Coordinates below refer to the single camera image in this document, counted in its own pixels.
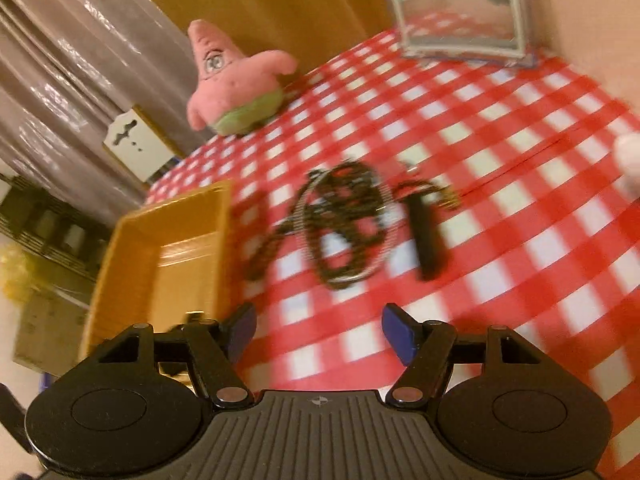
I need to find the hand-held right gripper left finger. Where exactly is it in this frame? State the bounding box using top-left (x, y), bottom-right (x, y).
top-left (92, 302), bottom-right (258, 408)

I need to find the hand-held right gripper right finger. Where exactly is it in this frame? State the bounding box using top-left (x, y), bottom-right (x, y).
top-left (381, 302), bottom-right (545, 408)

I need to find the black hair clip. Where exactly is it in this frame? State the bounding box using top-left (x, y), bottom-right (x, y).
top-left (406, 160), bottom-right (443, 282)

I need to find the yellow plastic tray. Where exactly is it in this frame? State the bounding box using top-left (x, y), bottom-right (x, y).
top-left (80, 180), bottom-right (236, 361)

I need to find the dark bead necklace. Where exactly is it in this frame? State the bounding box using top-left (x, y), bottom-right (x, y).
top-left (245, 157), bottom-right (388, 291)

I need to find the red white checked tablecloth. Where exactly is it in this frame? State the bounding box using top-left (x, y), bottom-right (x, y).
top-left (145, 27), bottom-right (640, 461)

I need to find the cardboard box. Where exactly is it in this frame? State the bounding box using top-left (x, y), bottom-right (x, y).
top-left (12, 290), bottom-right (93, 376)

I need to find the white wooden chair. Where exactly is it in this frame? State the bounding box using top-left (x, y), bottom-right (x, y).
top-left (102, 105), bottom-right (183, 183)

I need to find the black folding rack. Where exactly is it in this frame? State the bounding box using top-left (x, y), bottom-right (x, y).
top-left (0, 175), bottom-right (108, 281)

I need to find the yellow plastic bag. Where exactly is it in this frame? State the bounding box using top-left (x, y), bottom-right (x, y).
top-left (0, 245), bottom-right (32, 306)

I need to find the pink starfish plush toy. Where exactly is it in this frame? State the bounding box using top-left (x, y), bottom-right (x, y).
top-left (186, 20), bottom-right (297, 136)

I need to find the white blurred object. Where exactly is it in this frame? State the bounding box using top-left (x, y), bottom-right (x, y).
top-left (612, 135), bottom-right (640, 186)

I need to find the beige patterned curtain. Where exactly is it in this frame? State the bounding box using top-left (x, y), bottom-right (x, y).
top-left (0, 0), bottom-right (193, 226)

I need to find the framed sand picture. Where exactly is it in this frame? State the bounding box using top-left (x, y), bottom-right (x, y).
top-left (382, 0), bottom-right (538, 68)

